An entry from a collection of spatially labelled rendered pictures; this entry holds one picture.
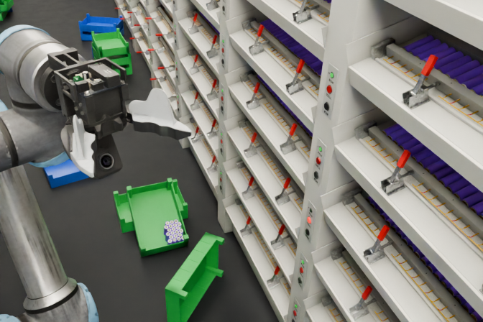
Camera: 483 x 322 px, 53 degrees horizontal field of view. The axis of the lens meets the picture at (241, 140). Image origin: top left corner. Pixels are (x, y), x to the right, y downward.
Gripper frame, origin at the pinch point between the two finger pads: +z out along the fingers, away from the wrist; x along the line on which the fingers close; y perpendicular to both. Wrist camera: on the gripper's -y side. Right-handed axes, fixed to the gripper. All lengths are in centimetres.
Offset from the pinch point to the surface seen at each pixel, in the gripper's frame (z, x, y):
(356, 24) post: -10, 55, 2
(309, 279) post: -13, 55, -72
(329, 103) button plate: -15, 56, -18
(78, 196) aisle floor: -143, 42, -116
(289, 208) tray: -31, 65, -64
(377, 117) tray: -7, 64, -21
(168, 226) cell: -90, 58, -108
